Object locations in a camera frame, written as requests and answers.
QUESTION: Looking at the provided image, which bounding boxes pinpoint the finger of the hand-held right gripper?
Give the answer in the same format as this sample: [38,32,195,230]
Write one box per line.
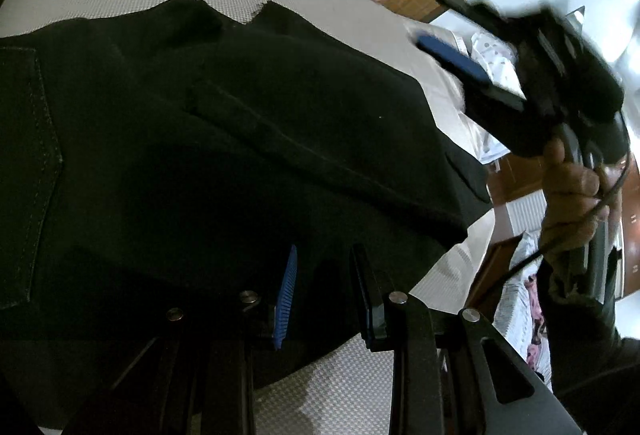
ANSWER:
[416,34,527,113]
[432,0,506,26]

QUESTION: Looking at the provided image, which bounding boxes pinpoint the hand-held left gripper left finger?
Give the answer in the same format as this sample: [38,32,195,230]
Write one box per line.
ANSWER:
[65,244,299,435]

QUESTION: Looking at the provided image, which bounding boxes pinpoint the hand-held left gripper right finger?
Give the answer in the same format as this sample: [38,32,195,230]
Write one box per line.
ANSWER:
[349,244,586,435]

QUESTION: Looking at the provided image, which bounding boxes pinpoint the black pants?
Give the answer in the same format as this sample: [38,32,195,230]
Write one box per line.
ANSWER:
[0,0,493,396]

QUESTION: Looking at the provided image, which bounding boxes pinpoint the person's right forearm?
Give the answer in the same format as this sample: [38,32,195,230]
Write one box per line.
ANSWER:
[536,255,640,421]

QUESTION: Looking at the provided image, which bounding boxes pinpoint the person's right hand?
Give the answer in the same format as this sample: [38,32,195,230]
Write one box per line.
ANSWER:
[539,137,612,262]

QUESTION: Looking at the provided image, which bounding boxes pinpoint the white polka-dot cloth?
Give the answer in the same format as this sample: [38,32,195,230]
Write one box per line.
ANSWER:
[467,30,521,83]

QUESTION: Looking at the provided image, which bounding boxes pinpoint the beige satin bed sheet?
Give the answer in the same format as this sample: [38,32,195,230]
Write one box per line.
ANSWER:
[407,12,508,298]

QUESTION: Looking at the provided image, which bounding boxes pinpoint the brown wooden furniture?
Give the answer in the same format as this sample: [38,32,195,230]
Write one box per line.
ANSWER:
[465,150,548,311]

